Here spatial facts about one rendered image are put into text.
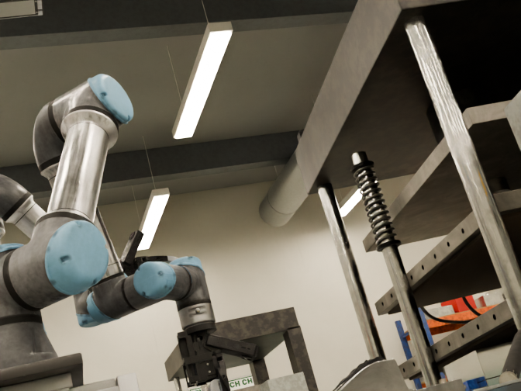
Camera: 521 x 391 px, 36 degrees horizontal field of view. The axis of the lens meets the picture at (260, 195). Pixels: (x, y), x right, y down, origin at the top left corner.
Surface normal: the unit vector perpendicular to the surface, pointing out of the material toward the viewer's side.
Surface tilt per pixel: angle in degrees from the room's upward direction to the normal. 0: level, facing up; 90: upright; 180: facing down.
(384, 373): 90
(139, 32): 180
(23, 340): 72
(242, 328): 90
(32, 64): 180
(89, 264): 97
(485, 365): 90
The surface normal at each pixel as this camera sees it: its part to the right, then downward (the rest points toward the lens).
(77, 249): 0.84, -0.28
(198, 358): 0.14, -0.37
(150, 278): -0.48, -0.18
